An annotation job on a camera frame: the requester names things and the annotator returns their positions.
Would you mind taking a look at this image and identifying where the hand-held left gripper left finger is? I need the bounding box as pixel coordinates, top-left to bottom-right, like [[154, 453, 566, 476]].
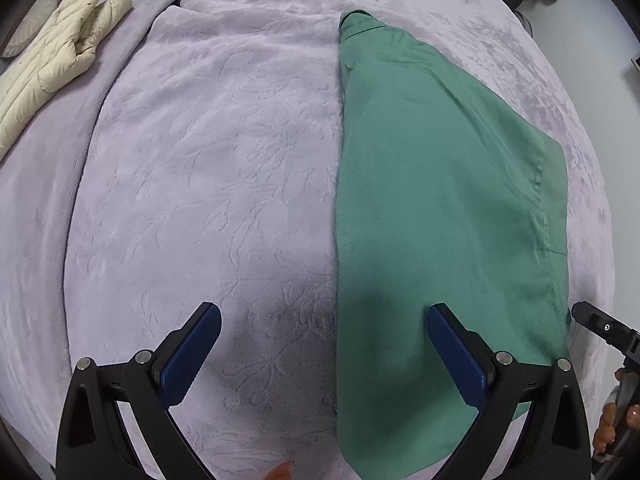
[[55, 301, 223, 480]]

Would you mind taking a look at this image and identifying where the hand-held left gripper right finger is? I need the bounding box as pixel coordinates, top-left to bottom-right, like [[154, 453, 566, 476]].
[[425, 302, 593, 480]]

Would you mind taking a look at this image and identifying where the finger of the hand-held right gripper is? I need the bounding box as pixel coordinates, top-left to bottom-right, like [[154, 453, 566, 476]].
[[571, 301, 640, 359]]

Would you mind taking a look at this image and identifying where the green shirt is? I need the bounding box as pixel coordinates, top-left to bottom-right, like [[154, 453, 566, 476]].
[[334, 9, 571, 480]]

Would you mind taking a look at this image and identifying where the person's right hand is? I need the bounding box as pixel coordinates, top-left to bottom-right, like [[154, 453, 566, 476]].
[[592, 367, 640, 455]]

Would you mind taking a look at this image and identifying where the lavender plush blanket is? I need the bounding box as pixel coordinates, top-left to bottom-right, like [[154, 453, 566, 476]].
[[0, 0, 616, 480]]

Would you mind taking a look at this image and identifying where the beige quilted jacket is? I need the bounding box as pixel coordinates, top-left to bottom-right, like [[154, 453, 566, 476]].
[[0, 0, 133, 162]]

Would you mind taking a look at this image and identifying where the grey pillow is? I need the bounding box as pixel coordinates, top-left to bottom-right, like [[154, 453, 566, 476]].
[[1, 0, 59, 58]]

